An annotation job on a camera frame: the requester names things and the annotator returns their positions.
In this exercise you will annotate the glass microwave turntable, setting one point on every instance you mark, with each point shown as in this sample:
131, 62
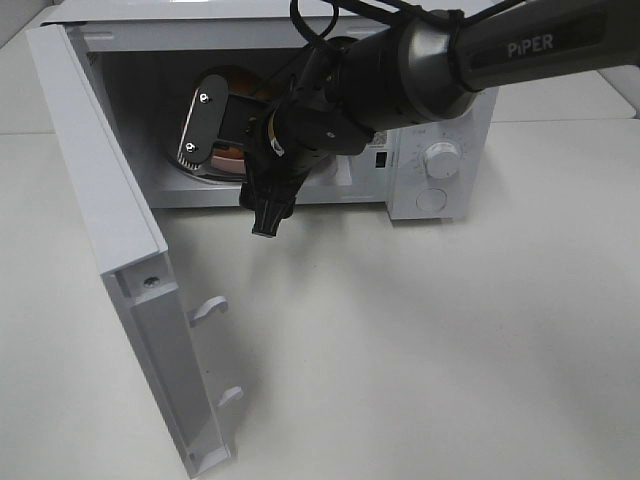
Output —
188, 165

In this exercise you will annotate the white timer knob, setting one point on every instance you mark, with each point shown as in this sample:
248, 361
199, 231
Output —
442, 160

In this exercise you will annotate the white warning label sticker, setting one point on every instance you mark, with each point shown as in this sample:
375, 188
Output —
380, 140

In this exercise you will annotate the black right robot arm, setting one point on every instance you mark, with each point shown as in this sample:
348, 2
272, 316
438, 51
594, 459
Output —
423, 67

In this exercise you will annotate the white microwave door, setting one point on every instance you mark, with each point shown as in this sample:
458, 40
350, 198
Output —
130, 250

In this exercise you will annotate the burger with brown bun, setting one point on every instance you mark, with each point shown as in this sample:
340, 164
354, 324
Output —
241, 81

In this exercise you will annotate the pink round plate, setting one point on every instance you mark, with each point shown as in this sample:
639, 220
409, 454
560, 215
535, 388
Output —
229, 160

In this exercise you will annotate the white microwave oven body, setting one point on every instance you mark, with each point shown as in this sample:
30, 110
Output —
149, 55

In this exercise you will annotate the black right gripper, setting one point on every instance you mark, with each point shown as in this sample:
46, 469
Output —
275, 171

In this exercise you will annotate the round white door button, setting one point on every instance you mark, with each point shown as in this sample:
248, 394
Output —
431, 200

